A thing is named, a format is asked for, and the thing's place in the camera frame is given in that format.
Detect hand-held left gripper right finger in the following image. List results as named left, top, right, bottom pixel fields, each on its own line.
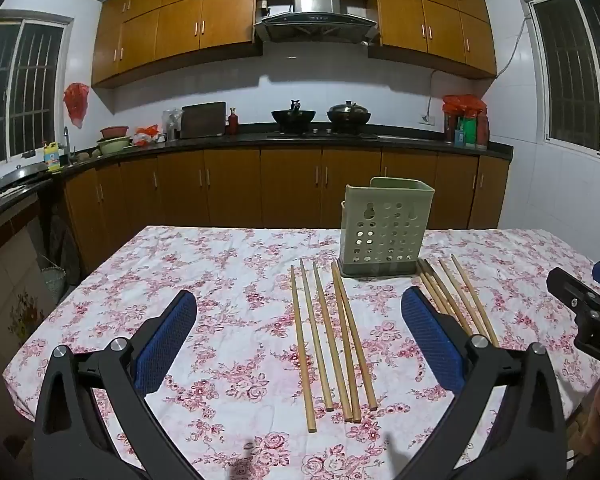
left=401, top=287, right=567, bottom=480

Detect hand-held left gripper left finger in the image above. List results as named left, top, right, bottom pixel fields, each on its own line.
left=32, top=289, right=202, bottom=480

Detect green perforated utensil holder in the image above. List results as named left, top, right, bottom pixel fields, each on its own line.
left=340, top=176, right=436, bottom=278

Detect red floral tablecloth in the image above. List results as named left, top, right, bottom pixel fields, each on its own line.
left=2, top=225, right=600, bottom=480

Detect woven basket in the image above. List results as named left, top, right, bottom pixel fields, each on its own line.
left=40, top=264, right=69, bottom=307

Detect wooden lower kitchen cabinets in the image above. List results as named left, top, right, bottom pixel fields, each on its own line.
left=62, top=146, right=511, bottom=281

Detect red and white plastic bag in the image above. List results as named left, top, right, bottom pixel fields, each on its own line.
left=132, top=124, right=160, bottom=147

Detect clear plastic bag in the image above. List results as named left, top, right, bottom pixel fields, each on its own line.
left=162, top=108, right=184, bottom=142

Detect yellow dish soap bottle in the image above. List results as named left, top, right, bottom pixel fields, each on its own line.
left=43, top=140, right=61, bottom=173

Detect metal pot lid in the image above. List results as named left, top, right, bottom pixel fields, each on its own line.
left=0, top=162, right=49, bottom=192

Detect metal faucet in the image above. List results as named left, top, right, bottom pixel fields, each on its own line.
left=62, top=126, right=77, bottom=165

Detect red plastic bags on bottles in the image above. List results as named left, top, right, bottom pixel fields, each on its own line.
left=442, top=94, right=489, bottom=120

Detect dark cutting board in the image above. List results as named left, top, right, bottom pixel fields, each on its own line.
left=180, top=101, right=228, bottom=139

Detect gas stove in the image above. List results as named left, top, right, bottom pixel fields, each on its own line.
left=266, top=129, right=379, bottom=140

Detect black kitchen countertop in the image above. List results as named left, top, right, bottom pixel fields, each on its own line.
left=0, top=130, right=514, bottom=231

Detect black wok with lid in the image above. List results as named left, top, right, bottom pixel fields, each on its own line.
left=326, top=100, right=372, bottom=135

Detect hanging red plastic bag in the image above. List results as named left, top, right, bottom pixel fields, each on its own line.
left=63, top=82, right=90, bottom=129

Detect black open wok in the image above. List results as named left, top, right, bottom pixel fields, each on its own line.
left=271, top=99, right=317, bottom=135

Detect steel range hood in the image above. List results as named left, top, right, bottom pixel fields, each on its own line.
left=253, top=0, right=381, bottom=44

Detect barred window with white frame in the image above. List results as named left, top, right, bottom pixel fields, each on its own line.
left=0, top=17, right=75, bottom=170
left=519, top=0, right=600, bottom=162

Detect white wall cable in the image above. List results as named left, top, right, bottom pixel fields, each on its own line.
left=496, top=14, right=530, bottom=77

